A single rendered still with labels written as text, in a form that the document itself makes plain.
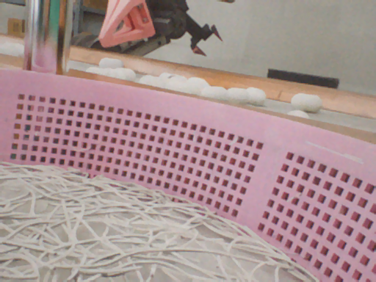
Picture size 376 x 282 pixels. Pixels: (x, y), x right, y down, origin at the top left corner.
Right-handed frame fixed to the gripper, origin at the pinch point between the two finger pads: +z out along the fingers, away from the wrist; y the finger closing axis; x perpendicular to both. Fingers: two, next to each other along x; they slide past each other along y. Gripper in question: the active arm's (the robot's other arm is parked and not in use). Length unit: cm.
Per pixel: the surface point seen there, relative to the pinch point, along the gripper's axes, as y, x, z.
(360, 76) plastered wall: -5, 136, -156
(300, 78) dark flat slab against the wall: -38, 140, -152
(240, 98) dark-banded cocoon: 19.6, 3.5, 2.1
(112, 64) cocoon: -5.1, 7.2, -2.9
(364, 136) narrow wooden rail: 35.1, -11.1, 16.4
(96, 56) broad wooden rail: -16.7, 12.3, -9.1
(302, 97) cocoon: 24.3, 7.0, -3.2
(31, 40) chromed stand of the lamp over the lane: 19.6, -16.0, 19.2
